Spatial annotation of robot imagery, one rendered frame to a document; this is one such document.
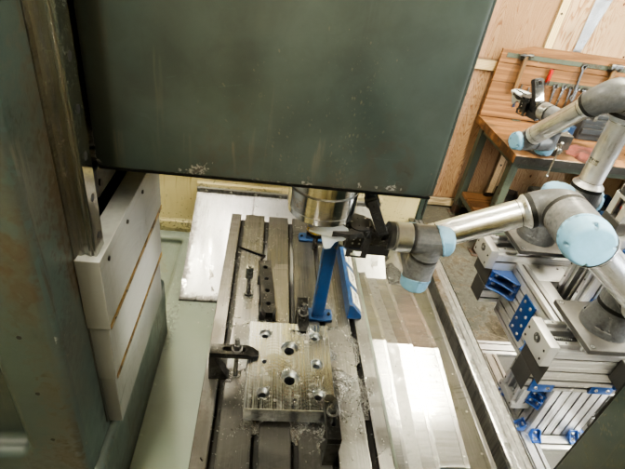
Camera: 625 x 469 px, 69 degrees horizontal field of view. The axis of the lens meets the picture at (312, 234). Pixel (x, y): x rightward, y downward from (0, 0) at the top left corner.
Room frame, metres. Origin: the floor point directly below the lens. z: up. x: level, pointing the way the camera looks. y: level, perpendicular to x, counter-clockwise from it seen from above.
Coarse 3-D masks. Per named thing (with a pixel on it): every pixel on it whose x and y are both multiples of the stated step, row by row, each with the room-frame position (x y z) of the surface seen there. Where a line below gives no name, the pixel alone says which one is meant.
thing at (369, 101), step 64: (128, 0) 0.74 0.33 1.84; (192, 0) 0.76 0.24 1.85; (256, 0) 0.77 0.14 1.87; (320, 0) 0.79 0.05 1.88; (384, 0) 0.80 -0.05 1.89; (448, 0) 0.81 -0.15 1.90; (128, 64) 0.74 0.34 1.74; (192, 64) 0.76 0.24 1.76; (256, 64) 0.77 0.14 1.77; (320, 64) 0.79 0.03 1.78; (384, 64) 0.80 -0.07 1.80; (448, 64) 0.82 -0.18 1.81; (128, 128) 0.74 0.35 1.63; (192, 128) 0.76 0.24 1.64; (256, 128) 0.77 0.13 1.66; (320, 128) 0.79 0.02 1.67; (384, 128) 0.81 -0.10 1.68; (448, 128) 0.82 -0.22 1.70; (384, 192) 0.81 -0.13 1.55
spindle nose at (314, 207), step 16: (288, 192) 0.90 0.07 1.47; (304, 192) 0.85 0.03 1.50; (320, 192) 0.84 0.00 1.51; (336, 192) 0.84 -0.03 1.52; (288, 208) 0.89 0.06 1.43; (304, 208) 0.85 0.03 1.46; (320, 208) 0.84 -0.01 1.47; (336, 208) 0.85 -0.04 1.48; (352, 208) 0.88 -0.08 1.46; (320, 224) 0.84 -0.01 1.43; (336, 224) 0.85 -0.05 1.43
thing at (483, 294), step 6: (474, 282) 1.61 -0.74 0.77; (480, 282) 1.57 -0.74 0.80; (474, 288) 1.59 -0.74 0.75; (480, 288) 1.55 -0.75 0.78; (486, 288) 1.55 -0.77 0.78; (474, 294) 1.57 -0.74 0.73; (480, 294) 1.54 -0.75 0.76; (486, 294) 1.54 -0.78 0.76; (492, 294) 1.55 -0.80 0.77; (498, 294) 1.55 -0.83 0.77; (480, 300) 1.54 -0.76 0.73; (486, 300) 1.54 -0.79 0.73; (492, 300) 1.55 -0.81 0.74; (498, 300) 1.55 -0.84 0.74
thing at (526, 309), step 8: (520, 304) 1.41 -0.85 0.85; (528, 304) 1.37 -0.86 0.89; (520, 312) 1.39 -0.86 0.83; (528, 312) 1.35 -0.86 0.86; (512, 320) 1.40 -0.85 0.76; (520, 320) 1.37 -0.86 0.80; (528, 320) 1.33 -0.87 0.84; (512, 328) 1.38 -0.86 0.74; (520, 328) 1.35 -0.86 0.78; (520, 336) 1.33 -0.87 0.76
